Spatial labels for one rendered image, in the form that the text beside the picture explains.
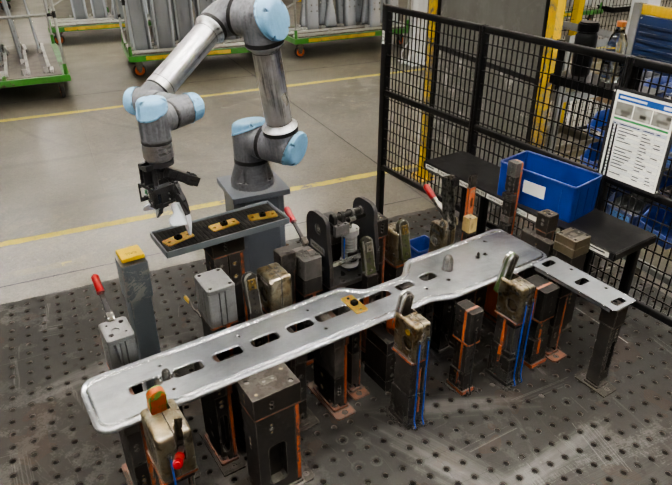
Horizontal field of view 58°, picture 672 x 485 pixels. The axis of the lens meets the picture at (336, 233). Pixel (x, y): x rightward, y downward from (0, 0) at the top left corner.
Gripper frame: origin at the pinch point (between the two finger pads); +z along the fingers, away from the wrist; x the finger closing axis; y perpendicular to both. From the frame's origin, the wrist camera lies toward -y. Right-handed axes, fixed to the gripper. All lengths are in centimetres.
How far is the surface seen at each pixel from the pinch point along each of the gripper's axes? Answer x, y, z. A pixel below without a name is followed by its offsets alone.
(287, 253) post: 19.7, -22.0, 10.5
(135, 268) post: -0.4, 13.4, 7.5
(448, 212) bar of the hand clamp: 40, -74, 10
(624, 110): 71, -123, -18
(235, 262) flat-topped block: 6.7, -13.5, 15.0
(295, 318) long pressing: 33.6, -11.2, 20.2
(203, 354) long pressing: 27.4, 14.2, 20.2
